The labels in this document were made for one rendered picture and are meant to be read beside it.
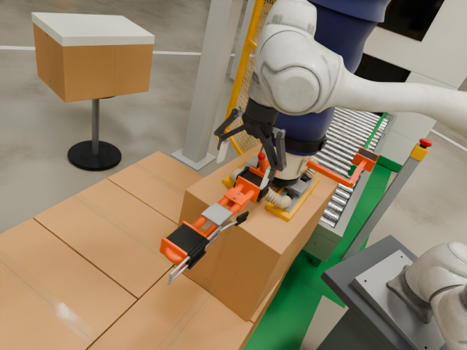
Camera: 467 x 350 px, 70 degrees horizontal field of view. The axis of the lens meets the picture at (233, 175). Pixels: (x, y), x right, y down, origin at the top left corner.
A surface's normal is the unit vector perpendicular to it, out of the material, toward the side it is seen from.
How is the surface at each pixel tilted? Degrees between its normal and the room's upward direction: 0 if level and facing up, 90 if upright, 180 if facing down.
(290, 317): 0
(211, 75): 90
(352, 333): 90
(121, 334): 0
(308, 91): 91
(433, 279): 82
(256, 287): 90
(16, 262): 0
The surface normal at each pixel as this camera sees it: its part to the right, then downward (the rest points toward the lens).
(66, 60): 0.69, 0.55
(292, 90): -0.18, 0.54
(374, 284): 0.28, -0.72
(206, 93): -0.50, 0.40
